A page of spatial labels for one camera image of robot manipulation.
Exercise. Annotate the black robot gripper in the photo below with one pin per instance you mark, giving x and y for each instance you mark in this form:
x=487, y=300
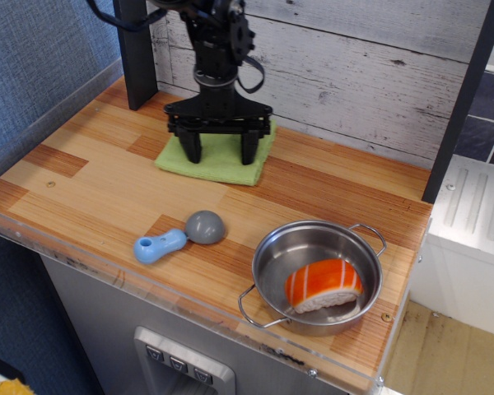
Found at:
x=218, y=110

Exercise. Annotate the blue handled grey scoop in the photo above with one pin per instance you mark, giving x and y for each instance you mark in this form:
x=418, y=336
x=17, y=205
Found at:
x=203, y=227

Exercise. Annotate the green rag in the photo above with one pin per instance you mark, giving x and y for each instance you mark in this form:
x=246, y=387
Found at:
x=220, y=161

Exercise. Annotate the stainless steel pot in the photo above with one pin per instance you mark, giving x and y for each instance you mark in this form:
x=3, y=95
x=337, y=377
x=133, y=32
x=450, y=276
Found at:
x=297, y=244

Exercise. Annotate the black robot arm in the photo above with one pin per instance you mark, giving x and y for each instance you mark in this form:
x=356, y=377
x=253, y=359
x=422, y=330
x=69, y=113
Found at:
x=221, y=38

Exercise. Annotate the dark right support post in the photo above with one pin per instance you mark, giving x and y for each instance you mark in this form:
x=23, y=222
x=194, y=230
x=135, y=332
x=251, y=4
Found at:
x=473, y=76

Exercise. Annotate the grey dispenser button panel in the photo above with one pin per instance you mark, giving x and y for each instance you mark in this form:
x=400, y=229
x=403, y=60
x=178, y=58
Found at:
x=172, y=368

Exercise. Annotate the white toy sink unit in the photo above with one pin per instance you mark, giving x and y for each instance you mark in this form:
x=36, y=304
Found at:
x=454, y=274

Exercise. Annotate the clear acrylic edge guard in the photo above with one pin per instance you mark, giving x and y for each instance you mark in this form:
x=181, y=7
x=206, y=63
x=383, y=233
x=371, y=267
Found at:
x=225, y=322

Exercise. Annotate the orange salmon sushi toy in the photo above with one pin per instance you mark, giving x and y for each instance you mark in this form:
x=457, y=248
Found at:
x=323, y=284

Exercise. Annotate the yellow object at corner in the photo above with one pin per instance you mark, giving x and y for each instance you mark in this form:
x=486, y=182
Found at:
x=15, y=387

